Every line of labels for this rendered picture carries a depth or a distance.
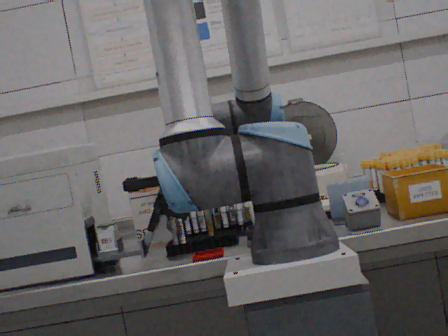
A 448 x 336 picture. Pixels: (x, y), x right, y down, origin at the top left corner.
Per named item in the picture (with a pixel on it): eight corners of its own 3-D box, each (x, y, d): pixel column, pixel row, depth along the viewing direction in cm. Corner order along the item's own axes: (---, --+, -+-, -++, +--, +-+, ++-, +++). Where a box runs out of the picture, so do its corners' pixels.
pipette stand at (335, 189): (333, 225, 148) (326, 184, 147) (331, 221, 155) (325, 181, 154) (375, 218, 147) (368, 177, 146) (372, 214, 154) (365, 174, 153)
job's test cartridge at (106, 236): (100, 256, 141) (95, 228, 141) (105, 251, 146) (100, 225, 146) (118, 253, 141) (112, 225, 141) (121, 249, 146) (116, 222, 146)
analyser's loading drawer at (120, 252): (56, 273, 141) (52, 251, 141) (64, 266, 147) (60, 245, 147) (144, 258, 140) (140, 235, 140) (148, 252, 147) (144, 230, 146)
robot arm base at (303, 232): (337, 255, 97) (325, 193, 98) (244, 269, 101) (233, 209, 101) (342, 242, 112) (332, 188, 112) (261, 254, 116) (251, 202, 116)
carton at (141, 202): (136, 248, 168) (125, 193, 167) (151, 230, 197) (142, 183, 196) (226, 232, 167) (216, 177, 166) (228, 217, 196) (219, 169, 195)
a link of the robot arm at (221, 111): (228, 99, 125) (226, 100, 136) (173, 109, 125) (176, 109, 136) (235, 137, 126) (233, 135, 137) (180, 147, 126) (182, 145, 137)
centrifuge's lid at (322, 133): (259, 104, 191) (263, 107, 199) (273, 185, 189) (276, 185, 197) (329, 91, 187) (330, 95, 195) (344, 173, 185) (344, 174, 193)
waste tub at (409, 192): (399, 221, 138) (392, 177, 138) (386, 212, 152) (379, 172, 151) (459, 210, 138) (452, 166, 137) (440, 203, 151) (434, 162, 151)
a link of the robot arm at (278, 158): (325, 192, 101) (310, 110, 101) (244, 207, 101) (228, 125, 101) (314, 191, 113) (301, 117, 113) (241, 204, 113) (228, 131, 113)
